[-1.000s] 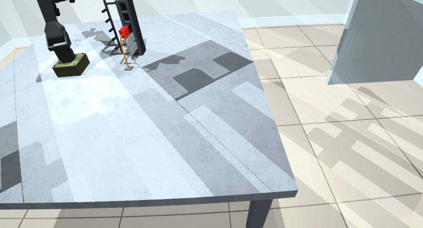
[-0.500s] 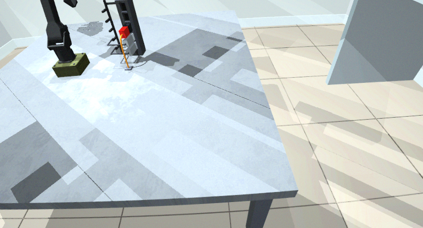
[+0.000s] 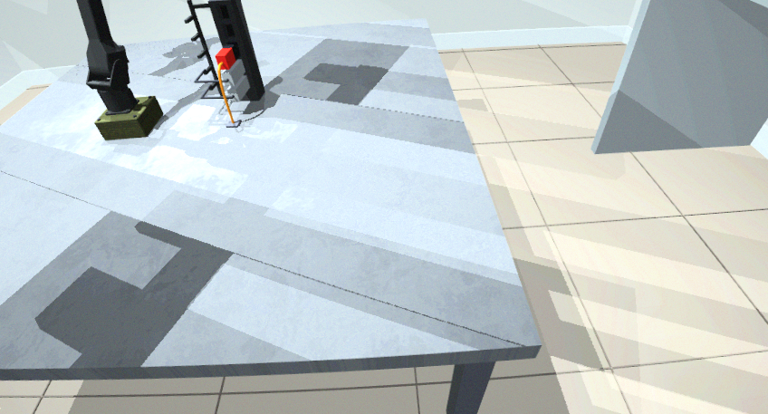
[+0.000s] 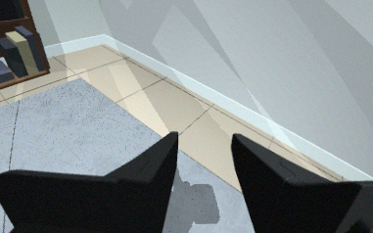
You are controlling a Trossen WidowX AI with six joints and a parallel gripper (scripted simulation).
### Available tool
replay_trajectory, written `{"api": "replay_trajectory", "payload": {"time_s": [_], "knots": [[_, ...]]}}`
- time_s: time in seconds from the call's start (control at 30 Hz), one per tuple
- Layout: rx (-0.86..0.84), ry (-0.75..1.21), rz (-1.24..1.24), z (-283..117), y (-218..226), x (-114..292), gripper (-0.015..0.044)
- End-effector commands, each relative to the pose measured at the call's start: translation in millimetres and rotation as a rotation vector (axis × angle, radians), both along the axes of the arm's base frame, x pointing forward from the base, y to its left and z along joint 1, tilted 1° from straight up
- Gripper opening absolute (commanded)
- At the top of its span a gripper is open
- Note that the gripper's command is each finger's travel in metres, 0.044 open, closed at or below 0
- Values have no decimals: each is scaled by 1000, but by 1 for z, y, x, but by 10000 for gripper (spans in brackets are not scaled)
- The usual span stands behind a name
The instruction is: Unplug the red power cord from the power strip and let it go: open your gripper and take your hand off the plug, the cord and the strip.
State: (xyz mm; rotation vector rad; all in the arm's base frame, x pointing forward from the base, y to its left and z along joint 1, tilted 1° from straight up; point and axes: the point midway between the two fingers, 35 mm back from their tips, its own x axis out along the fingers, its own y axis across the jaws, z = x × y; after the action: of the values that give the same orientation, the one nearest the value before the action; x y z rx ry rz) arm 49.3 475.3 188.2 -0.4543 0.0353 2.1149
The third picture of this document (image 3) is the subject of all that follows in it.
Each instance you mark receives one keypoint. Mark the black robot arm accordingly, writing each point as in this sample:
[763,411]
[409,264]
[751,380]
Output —
[106,60]

